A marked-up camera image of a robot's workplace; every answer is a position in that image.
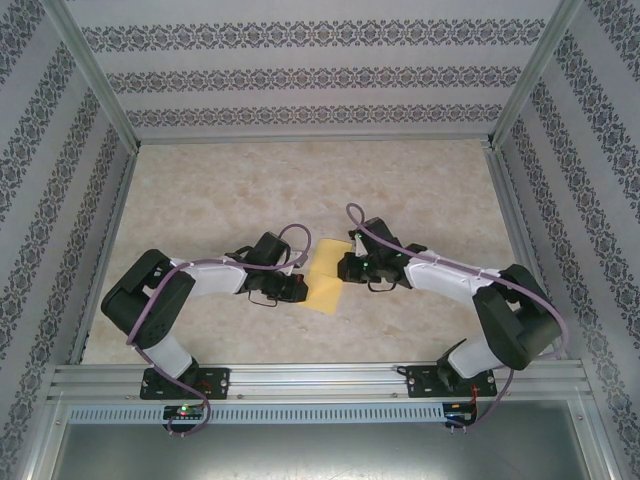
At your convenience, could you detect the aluminium side rail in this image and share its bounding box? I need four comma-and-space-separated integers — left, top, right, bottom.
483, 143, 570, 362
67, 144, 142, 366

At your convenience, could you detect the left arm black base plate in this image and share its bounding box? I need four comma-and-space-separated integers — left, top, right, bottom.
139, 366, 232, 401

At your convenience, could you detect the yellow square paper sheet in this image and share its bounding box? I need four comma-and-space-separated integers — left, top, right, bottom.
302, 238, 352, 316

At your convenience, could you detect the grey sheet metal panel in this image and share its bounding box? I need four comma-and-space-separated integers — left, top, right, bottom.
29, 397, 617, 480

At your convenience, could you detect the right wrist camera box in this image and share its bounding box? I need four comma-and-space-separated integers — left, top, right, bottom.
349, 230, 374, 266

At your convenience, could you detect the aluminium mounting rail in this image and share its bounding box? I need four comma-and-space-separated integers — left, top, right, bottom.
47, 360, 587, 402

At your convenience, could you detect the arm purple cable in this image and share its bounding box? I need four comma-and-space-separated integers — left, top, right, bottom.
125, 223, 315, 437
345, 202, 571, 431

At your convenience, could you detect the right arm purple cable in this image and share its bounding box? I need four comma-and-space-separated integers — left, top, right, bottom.
345, 202, 571, 431

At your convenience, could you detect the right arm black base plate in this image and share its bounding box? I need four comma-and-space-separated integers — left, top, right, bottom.
405, 363, 499, 399

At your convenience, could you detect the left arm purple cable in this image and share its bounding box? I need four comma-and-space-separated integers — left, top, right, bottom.
125, 223, 315, 437

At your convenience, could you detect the grey slotted cable duct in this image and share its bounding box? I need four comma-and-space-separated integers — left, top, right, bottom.
67, 403, 447, 426

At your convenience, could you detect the aluminium corner post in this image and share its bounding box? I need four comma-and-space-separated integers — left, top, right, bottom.
49, 0, 142, 151
487, 0, 587, 149

